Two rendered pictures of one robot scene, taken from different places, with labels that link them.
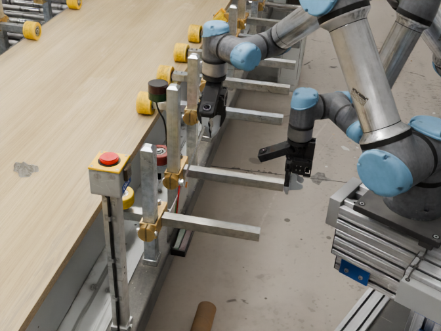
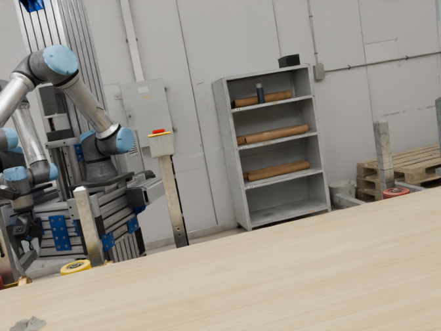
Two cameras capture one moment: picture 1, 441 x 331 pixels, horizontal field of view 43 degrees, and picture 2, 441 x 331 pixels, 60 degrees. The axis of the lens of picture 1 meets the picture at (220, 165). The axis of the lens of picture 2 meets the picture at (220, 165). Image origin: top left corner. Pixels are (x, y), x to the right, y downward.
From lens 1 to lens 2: 1.97 m
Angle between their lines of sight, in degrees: 102
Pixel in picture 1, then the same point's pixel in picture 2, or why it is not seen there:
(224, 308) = not seen: outside the picture
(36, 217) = (129, 279)
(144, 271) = not seen: hidden behind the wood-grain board
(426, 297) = (154, 188)
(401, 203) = (113, 171)
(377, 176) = (127, 140)
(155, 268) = not seen: hidden behind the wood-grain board
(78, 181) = (52, 291)
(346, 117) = (42, 169)
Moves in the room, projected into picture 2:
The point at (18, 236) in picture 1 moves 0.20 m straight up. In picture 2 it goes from (165, 272) to (147, 191)
